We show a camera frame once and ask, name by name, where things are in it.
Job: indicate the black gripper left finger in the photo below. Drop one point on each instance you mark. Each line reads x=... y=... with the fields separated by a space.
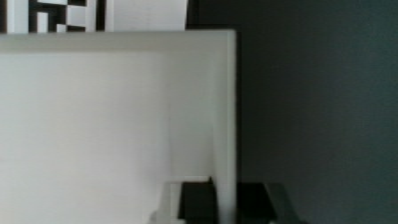
x=186 y=205

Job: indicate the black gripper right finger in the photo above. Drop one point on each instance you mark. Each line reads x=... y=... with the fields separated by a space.
x=265 y=206

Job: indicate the white drawer with knob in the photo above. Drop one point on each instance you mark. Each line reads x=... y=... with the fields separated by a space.
x=117 y=125

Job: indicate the fiducial marker sheet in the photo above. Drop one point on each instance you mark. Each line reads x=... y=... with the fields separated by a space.
x=55 y=16

